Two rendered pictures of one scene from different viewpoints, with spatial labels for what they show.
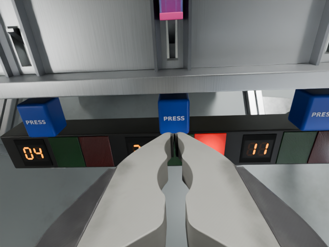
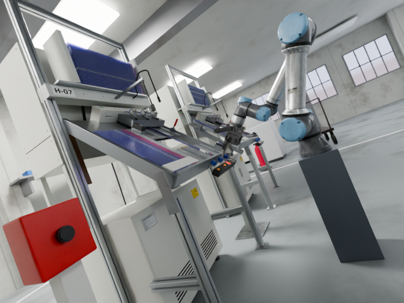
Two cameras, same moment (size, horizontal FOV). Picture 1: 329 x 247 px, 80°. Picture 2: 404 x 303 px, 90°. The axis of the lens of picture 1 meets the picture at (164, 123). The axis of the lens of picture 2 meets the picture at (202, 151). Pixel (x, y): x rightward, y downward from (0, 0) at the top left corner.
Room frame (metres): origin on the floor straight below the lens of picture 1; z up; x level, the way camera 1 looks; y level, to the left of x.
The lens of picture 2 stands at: (-0.18, 1.20, 0.75)
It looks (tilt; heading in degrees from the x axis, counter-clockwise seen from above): 2 degrees up; 285
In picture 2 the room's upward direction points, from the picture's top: 22 degrees counter-clockwise
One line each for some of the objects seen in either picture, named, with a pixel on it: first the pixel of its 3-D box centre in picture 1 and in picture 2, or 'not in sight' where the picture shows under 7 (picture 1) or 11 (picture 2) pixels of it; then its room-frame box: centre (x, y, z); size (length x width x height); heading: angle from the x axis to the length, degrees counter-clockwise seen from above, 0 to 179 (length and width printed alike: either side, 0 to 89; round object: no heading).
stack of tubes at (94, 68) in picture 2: not in sight; (106, 77); (0.59, -0.03, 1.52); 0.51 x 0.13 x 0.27; 79
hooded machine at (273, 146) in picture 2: not in sight; (263, 135); (-0.40, -4.16, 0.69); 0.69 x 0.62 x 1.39; 167
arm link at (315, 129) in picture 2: not in sight; (303, 123); (-0.44, 0.04, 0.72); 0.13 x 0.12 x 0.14; 60
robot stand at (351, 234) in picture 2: not in sight; (336, 201); (-0.44, 0.03, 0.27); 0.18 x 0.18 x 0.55; 78
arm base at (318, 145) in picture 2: not in sight; (312, 143); (-0.44, 0.03, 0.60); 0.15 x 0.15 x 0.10
